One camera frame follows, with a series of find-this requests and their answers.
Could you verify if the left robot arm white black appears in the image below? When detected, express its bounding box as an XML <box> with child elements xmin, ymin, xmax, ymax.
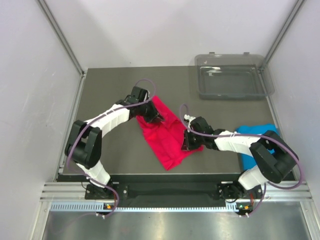
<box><xmin>64</xmin><ymin>95</ymin><xmax>165</xmax><ymax>199</ymax></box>

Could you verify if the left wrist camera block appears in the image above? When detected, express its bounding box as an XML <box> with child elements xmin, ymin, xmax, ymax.
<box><xmin>130</xmin><ymin>86</ymin><xmax>150</xmax><ymax>103</ymax></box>

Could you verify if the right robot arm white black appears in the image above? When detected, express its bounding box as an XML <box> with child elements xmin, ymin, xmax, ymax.
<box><xmin>181</xmin><ymin>129</ymin><xmax>300</xmax><ymax>198</ymax></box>

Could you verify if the red t shirt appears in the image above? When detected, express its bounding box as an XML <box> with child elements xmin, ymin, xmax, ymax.
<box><xmin>136</xmin><ymin>96</ymin><xmax>204</xmax><ymax>171</ymax></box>

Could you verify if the blue folded t shirt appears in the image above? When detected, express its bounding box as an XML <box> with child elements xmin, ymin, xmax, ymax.
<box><xmin>235</xmin><ymin>123</ymin><xmax>281</xmax><ymax>174</ymax></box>

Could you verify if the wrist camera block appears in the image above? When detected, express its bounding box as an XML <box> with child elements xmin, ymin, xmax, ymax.
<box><xmin>130</xmin><ymin>86</ymin><xmax>150</xmax><ymax>103</ymax></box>
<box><xmin>183</xmin><ymin>114</ymin><xmax>214</xmax><ymax>135</ymax></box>

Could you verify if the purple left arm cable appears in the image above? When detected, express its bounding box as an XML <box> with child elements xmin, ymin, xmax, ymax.
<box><xmin>66</xmin><ymin>79</ymin><xmax>158</xmax><ymax>218</ymax></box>

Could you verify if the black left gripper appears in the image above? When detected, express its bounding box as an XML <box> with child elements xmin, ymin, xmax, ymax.
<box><xmin>137</xmin><ymin>98</ymin><xmax>165</xmax><ymax>124</ymax></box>

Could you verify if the clear plastic storage bin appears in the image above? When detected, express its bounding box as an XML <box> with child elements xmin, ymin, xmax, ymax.
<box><xmin>194</xmin><ymin>52</ymin><xmax>275</xmax><ymax>100</ymax></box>

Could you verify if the grey slotted cable duct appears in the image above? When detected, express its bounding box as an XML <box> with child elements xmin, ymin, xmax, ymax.
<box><xmin>49</xmin><ymin>201</ymin><xmax>253</xmax><ymax>213</ymax></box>

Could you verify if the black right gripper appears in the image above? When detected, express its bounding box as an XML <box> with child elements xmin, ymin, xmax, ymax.
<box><xmin>181</xmin><ymin>128</ymin><xmax>205</xmax><ymax>151</ymax></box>

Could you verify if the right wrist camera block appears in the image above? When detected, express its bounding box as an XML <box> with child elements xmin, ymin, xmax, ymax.
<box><xmin>183</xmin><ymin>114</ymin><xmax>214</xmax><ymax>135</ymax></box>

